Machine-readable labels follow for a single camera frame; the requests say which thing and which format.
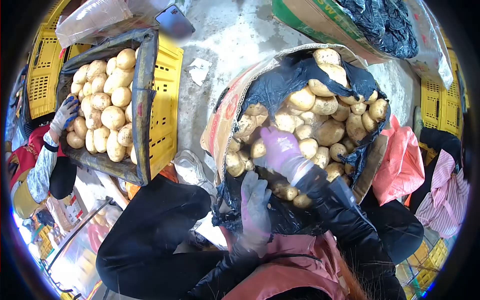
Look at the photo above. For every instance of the person's right fingers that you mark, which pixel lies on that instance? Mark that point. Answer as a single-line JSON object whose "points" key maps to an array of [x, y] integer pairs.
{"points": [[275, 138]]}

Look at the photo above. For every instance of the pile of potatoes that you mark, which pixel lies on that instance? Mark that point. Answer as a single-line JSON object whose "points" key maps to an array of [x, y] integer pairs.
{"points": [[330, 131]]}

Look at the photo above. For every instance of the person's left hand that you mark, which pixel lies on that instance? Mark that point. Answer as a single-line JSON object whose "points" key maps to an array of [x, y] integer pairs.
{"points": [[255, 217]]}

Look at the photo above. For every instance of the person's body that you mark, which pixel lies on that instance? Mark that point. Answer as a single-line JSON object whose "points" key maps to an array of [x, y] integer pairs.
{"points": [[292, 270]]}

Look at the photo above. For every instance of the yellow plastic crate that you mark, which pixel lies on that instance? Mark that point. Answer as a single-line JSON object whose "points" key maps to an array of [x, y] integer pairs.
{"points": [[442, 105], [165, 105], [45, 75]]}

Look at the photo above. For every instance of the black smartphone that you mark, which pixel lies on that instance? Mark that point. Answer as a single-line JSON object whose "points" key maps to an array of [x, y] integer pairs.
{"points": [[168, 15]]}

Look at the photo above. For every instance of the black plastic crate liner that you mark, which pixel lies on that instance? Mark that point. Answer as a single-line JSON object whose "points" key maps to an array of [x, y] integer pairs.
{"points": [[142, 112]]}

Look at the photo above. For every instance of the black plastic box liner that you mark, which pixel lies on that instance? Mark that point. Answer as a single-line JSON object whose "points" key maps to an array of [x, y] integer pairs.
{"points": [[270, 86]]}

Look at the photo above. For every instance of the clear plastic bag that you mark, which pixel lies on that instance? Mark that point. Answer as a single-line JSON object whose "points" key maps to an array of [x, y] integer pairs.
{"points": [[93, 18], [431, 48]]}

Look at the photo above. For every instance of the crumpled black plastic bag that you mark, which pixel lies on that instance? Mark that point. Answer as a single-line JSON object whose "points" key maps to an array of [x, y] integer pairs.
{"points": [[390, 30]]}

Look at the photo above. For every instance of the person's left fingers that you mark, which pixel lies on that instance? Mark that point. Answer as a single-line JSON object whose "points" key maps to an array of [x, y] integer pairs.
{"points": [[255, 187]]}

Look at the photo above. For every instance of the green printed cardboard box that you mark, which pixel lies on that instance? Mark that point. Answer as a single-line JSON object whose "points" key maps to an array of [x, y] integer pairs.
{"points": [[307, 18]]}

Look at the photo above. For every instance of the pink striped cloth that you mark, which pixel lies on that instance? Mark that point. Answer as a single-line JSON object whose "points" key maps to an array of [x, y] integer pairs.
{"points": [[446, 198]]}

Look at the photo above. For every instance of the person's legs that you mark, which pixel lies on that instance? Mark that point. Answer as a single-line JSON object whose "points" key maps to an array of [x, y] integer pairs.
{"points": [[150, 232]]}

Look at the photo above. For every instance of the orange plastic bag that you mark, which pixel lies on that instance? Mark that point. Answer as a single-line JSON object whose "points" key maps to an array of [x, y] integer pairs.
{"points": [[132, 189]]}

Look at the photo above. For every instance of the person's right hand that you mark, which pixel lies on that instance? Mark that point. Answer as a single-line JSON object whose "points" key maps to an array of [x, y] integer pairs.
{"points": [[283, 153]]}

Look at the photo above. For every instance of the heap of sorted potatoes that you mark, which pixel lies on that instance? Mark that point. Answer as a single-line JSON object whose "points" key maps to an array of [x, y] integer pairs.
{"points": [[112, 116]]}

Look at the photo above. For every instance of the pink plastic bag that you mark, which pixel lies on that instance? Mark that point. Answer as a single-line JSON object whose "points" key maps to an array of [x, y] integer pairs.
{"points": [[397, 165]]}

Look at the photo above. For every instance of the white paper scrap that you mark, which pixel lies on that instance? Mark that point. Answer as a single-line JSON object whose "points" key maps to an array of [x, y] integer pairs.
{"points": [[199, 70]]}

